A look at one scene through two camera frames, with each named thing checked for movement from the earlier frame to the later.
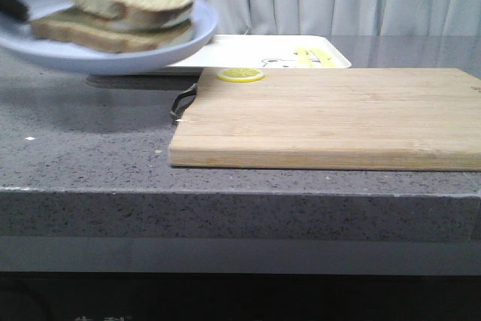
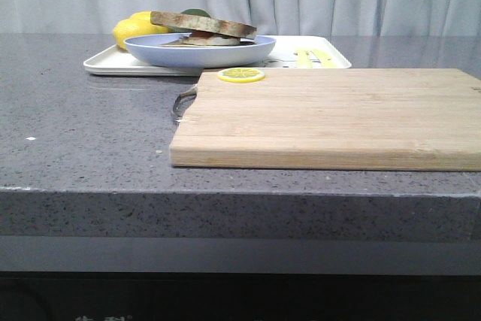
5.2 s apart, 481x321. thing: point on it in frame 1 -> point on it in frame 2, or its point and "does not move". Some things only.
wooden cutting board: (391, 119) does not move
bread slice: (81, 30) -> (210, 41)
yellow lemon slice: (240, 75) does not move
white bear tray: (267, 51) -> (288, 52)
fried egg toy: (149, 22) -> (204, 38)
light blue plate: (19, 45) -> (146, 48)
